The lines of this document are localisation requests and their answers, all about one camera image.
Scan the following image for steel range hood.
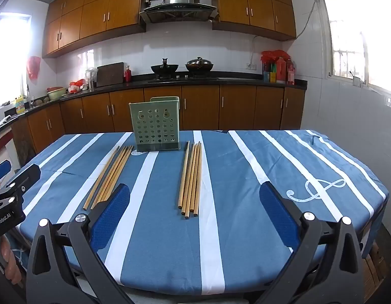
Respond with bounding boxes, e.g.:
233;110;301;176
139;0;217;24

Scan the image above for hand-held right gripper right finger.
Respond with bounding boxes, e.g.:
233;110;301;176
255;182;364;304

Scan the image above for black wok with lid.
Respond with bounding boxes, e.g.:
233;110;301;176
185;56;214;72

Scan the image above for red bag with bottles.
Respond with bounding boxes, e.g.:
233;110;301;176
260;50;296;85

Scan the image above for dark wooden cutting board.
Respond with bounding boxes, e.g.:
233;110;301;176
96;62;125;87

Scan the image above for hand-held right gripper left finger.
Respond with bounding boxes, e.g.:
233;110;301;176
26;183;134;304

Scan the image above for black gas stove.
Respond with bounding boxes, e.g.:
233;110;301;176
147;73;220;83

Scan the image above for white wall cable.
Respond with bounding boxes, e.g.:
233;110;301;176
250;0;320;67

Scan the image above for person's left hand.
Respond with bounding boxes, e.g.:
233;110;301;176
0;234;25;286

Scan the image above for green perforated utensil holder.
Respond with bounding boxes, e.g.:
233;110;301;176
129;97;181;153

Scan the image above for wooden base cabinets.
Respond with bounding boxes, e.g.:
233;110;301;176
11;85;306;165

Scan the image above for small bright window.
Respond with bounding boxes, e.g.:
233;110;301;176
0;12;32;111

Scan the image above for red plastic bag on hook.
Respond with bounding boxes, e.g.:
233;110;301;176
26;56;42;82

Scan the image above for short wooden wall cabinets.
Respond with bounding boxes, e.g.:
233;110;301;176
212;0;297;41

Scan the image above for blue white striped tablecloth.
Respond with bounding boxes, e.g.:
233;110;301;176
16;129;390;296

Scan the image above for large bright window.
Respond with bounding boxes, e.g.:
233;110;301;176
312;0;391;99

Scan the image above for clear glass jar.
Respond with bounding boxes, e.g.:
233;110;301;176
85;68;98;89

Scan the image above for black wok with handle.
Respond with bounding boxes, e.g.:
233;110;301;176
151;58;180;74

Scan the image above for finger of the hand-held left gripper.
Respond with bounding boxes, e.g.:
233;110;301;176
0;164;42;216
0;160;11;186

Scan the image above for green basin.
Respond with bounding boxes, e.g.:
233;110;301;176
46;87;68;101

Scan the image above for black kitchen countertop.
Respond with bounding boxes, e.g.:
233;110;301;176
0;71;308;134

